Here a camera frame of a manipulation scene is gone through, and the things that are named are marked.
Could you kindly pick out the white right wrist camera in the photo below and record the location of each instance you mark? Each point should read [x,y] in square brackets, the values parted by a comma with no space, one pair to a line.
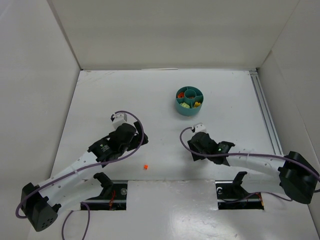
[198,128]

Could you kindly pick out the aluminium rail at right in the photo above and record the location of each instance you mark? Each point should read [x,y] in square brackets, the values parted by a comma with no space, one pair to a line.
[266,114]

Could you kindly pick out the orange plastic ring disc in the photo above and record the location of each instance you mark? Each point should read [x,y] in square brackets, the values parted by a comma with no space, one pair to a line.
[181,95]

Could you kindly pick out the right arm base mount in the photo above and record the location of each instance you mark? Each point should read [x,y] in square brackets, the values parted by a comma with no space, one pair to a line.
[232,196]

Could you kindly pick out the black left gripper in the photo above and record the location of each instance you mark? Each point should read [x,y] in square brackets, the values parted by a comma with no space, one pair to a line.
[136,135]

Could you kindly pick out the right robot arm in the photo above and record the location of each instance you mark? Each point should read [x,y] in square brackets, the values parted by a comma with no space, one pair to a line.
[289,174]

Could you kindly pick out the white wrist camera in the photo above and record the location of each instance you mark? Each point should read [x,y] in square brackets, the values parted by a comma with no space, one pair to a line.
[118,119]
[198,128]

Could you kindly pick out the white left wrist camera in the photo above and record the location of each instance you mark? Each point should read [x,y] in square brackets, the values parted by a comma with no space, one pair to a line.
[118,119]

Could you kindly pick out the light green curved lego brick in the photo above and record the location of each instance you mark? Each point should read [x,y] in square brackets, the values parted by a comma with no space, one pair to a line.
[185,105]

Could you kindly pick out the yellow lego in container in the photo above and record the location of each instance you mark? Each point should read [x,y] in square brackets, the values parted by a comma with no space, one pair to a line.
[197,104]

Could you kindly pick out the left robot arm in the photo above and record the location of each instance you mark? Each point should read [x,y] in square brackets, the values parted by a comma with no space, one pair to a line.
[82,180]

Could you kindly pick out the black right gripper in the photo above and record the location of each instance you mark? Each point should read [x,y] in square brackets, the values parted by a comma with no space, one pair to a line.
[196,146]

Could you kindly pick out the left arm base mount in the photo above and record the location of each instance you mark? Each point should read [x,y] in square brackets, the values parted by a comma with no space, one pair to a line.
[112,197]

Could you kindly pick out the teal round divided container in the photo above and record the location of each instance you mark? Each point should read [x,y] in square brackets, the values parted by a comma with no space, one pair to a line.
[189,90]

